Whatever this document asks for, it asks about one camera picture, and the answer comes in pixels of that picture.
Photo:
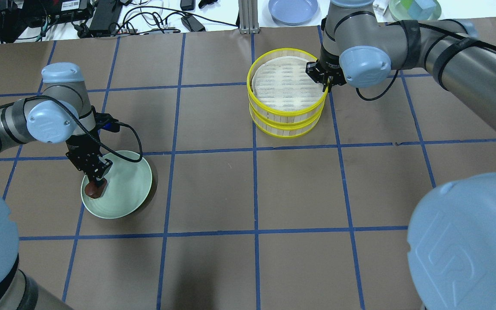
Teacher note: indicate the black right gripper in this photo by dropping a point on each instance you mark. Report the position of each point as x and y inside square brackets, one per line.
[329, 65]

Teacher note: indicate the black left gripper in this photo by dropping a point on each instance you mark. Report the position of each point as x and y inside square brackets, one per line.
[81, 149]

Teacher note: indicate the brown bun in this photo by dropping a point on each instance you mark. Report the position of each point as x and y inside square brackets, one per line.
[92, 191]

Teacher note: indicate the yellow bamboo steamer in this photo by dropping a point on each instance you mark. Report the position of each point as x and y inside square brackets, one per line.
[284, 102]

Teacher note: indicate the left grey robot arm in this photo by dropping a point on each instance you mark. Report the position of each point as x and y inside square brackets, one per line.
[61, 114]

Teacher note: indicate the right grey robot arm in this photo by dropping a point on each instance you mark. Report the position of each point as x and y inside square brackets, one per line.
[452, 231]

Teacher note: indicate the light green plate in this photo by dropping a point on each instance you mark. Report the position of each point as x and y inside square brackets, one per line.
[128, 186]

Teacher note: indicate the blue plate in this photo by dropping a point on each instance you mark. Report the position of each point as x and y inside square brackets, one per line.
[293, 12]

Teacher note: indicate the green glass bowl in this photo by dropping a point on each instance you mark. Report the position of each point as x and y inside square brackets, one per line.
[399, 11]

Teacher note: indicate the blue sponge block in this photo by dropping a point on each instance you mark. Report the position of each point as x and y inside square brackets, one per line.
[419, 7]

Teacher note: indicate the black power brick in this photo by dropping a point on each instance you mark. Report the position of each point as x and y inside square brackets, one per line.
[192, 24]

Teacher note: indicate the black electronics box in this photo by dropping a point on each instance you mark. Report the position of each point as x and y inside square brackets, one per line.
[105, 18]

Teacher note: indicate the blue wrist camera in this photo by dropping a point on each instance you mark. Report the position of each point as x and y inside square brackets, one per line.
[104, 121]

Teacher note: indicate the aluminium frame post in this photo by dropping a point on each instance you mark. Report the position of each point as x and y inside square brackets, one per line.
[248, 17]

